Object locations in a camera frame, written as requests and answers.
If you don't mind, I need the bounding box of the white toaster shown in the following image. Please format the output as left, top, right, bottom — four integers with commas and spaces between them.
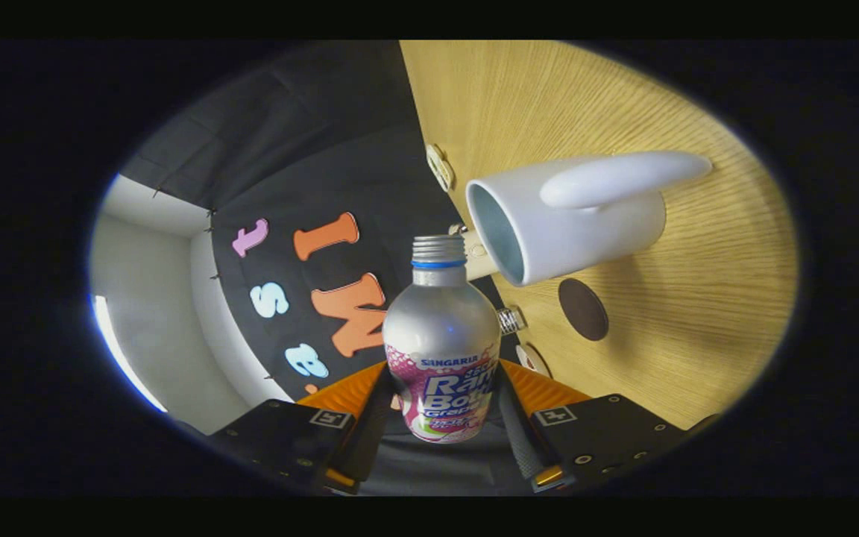
450, 224, 501, 282

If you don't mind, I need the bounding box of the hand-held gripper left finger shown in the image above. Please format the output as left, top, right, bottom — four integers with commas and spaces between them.
210, 362, 394, 494

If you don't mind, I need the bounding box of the silver juice bottle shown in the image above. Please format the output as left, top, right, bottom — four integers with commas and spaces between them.
382, 234, 502, 444

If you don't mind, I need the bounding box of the white cup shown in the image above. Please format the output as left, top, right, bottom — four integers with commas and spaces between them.
465, 151, 713, 287

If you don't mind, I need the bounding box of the dark brown round coaster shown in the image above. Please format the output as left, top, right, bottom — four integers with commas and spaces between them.
558, 278, 610, 342

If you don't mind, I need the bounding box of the wooden table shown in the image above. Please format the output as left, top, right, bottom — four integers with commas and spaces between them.
400, 41, 799, 431

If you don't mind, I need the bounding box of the ceiling light panel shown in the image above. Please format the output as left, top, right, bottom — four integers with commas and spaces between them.
92, 295, 168, 413

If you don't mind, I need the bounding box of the white plate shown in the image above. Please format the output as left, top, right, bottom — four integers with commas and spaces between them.
515, 343, 552, 379

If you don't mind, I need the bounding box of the white compartment tray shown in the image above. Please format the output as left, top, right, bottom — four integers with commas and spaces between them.
426, 144, 456, 193

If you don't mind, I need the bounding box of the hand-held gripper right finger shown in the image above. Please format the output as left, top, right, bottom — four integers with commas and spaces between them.
494, 358, 717, 493

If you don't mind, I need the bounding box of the black backdrop cloth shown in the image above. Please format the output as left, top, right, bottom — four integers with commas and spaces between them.
120, 41, 535, 497

